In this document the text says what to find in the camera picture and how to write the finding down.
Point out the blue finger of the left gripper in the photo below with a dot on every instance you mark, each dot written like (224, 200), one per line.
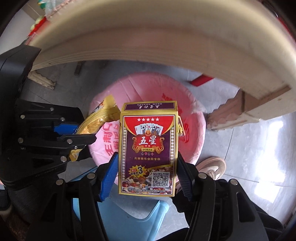
(65, 129)

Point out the cream coffee table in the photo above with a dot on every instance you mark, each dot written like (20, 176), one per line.
(241, 42)

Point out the poker card box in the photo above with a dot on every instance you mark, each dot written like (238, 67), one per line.
(148, 148)

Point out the plastic bag of peanuts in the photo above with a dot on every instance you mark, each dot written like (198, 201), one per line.
(53, 6)

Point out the red plastic chair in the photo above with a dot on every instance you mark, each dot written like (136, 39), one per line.
(200, 80)

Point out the yellow snack wrapper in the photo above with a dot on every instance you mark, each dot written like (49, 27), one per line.
(107, 111)

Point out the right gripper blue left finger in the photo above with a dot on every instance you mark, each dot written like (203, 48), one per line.
(109, 176)

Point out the red fruit plate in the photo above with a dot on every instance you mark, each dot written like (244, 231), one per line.
(40, 22)

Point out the light blue plastic stool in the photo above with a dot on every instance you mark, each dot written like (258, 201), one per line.
(104, 220)

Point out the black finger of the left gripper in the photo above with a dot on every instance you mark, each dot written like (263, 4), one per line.
(74, 142)

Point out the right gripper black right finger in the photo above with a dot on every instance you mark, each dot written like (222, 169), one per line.
(186, 173)

